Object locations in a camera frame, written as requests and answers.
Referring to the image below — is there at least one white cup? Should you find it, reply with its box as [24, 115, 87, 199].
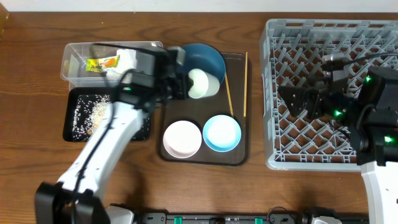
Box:
[188, 68, 220, 99]

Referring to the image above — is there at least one dark blue plate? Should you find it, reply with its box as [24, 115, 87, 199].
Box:
[180, 44, 226, 84]

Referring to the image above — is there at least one white tissue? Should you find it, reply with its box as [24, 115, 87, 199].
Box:
[106, 49, 137, 78]

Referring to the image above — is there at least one pink white bowl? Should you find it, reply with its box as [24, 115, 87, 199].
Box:
[162, 120, 202, 159]

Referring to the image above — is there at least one yellow snack wrapper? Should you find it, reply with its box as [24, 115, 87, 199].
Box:
[85, 55, 119, 73]

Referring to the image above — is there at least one pile of rice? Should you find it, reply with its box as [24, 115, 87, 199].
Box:
[72, 93, 150, 140]

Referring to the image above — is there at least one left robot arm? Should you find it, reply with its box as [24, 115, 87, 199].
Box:
[34, 69, 192, 223]

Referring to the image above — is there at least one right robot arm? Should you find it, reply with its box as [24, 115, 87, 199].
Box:
[278, 67, 397, 223]

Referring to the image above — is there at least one grey dishwasher rack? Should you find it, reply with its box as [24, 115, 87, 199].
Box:
[259, 19, 397, 172]

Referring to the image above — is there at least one black waste tray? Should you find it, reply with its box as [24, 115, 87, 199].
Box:
[62, 86, 152, 142]

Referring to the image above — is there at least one right wooden chopstick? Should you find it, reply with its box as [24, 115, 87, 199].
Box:
[243, 52, 248, 117]

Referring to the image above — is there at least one wooden chopstick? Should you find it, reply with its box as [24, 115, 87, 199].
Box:
[224, 73, 234, 117]
[243, 52, 248, 117]

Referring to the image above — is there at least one left wooden chopstick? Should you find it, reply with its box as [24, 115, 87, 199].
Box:
[224, 73, 234, 117]

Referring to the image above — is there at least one brown serving tray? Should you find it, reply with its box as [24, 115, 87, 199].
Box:
[156, 53, 252, 166]

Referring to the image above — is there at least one light blue bowl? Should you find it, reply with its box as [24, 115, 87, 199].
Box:
[202, 114, 242, 152]

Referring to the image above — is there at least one clear plastic bin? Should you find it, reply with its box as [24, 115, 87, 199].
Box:
[60, 41, 165, 91]

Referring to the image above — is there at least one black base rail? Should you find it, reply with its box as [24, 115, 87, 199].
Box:
[105, 203, 371, 224]

